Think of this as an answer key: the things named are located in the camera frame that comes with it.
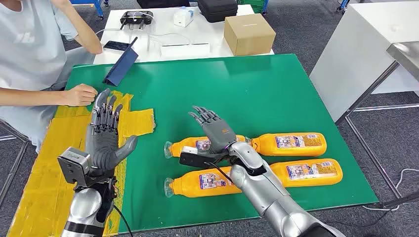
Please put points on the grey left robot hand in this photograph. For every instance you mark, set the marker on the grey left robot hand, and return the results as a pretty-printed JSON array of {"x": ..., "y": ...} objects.
[{"x": 103, "y": 149}]

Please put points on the person's left forearm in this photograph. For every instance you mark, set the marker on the person's left forearm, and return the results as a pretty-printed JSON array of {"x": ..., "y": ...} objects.
[{"x": 78, "y": 23}]

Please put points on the person's right hand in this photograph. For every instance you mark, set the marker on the person's right hand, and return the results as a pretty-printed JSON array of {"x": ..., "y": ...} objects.
[{"x": 82, "y": 95}]

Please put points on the brown cardboard box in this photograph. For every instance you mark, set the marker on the brown cardboard box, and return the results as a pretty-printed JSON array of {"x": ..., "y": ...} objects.
[{"x": 248, "y": 36}]

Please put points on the white power strip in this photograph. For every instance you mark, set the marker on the white power strip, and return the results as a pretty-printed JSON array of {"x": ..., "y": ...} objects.
[{"x": 185, "y": 50}]

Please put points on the steel table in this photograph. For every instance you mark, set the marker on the steel table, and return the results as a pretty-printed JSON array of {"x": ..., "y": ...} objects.
[{"x": 406, "y": 55}]

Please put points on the green table mat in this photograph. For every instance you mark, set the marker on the green table mat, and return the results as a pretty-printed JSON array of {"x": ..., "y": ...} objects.
[{"x": 229, "y": 98}]

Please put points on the person's right forearm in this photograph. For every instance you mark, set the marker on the person's right forearm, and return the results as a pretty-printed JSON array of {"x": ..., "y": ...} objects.
[{"x": 32, "y": 97}]

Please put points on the person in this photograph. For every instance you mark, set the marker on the person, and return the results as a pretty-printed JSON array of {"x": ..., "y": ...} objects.
[{"x": 26, "y": 49}]

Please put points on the black bag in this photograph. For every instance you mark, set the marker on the black bag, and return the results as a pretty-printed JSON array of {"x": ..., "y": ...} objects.
[{"x": 163, "y": 3}]

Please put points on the black phone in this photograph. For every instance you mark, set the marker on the black phone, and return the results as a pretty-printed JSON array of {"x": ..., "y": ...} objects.
[{"x": 114, "y": 45}]

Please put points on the grey metal chair frame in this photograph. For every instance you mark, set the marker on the grey metal chair frame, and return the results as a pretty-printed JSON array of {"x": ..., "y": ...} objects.
[{"x": 19, "y": 161}]

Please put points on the orange detergent bottle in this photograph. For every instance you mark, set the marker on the orange detergent bottle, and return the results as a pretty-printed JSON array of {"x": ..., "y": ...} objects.
[
  {"x": 186, "y": 186},
  {"x": 281, "y": 176},
  {"x": 265, "y": 145},
  {"x": 185, "y": 144}
]

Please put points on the blue tablet case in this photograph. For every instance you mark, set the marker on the blue tablet case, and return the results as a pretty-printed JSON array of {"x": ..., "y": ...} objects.
[{"x": 121, "y": 68}]

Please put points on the green crate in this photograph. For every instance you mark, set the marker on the green crate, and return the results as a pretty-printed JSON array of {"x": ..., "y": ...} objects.
[{"x": 250, "y": 1}]

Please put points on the white table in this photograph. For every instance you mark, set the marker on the white table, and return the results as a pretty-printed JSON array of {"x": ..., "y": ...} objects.
[{"x": 203, "y": 32}]

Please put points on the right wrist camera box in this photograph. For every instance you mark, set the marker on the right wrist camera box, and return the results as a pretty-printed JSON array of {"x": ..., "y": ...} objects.
[{"x": 193, "y": 158}]

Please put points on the white cabinet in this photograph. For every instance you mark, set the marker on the white cabinet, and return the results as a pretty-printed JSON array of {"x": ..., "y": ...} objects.
[{"x": 353, "y": 59}]

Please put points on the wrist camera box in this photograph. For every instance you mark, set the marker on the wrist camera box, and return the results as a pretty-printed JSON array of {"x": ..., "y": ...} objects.
[
  {"x": 193, "y": 158},
  {"x": 73, "y": 165}
]

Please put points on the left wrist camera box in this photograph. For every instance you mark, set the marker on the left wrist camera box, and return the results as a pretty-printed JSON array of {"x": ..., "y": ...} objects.
[{"x": 73, "y": 165}]

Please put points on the white tissue box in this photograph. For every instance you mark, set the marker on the white tissue box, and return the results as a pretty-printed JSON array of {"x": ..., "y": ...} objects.
[{"x": 182, "y": 17}]

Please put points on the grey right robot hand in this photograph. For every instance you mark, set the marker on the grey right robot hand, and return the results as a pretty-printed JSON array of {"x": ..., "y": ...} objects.
[{"x": 219, "y": 134}]

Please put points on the black hard case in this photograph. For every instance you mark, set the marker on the black hard case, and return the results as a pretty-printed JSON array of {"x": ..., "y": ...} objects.
[{"x": 217, "y": 9}]

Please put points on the blue metal frame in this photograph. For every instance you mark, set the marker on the blue metal frame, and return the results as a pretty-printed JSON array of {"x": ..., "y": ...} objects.
[
  {"x": 99, "y": 9},
  {"x": 342, "y": 5},
  {"x": 265, "y": 6}
]

